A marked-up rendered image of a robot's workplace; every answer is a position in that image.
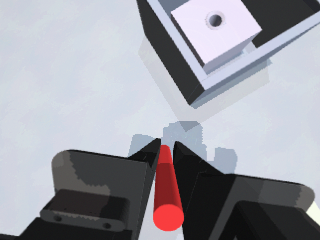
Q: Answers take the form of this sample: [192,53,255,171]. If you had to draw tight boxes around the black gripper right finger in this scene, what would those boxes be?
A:
[173,141,315,240]

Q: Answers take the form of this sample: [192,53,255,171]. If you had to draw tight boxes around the red peg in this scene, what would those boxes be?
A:
[153,145,184,231]

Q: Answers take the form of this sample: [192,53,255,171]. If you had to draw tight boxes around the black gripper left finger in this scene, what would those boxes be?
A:
[51,138,161,240]

